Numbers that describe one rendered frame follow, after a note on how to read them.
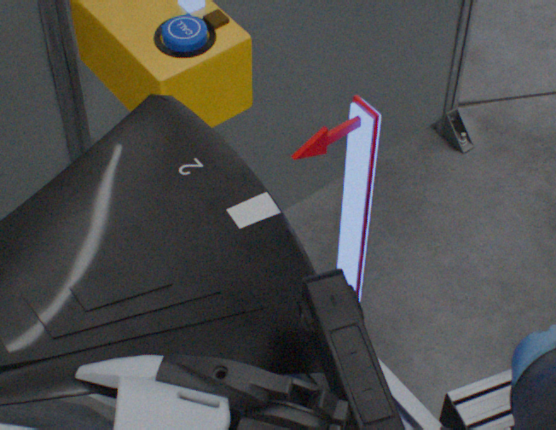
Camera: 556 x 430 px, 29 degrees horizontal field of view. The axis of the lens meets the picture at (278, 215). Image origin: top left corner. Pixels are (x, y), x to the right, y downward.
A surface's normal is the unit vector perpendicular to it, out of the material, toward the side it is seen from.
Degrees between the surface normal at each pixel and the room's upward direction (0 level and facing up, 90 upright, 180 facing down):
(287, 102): 90
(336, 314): 6
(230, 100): 90
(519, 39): 0
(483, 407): 0
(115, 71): 90
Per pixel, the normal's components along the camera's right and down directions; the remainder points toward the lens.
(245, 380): 0.10, -0.52
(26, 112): 0.61, 0.61
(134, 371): -0.34, -0.59
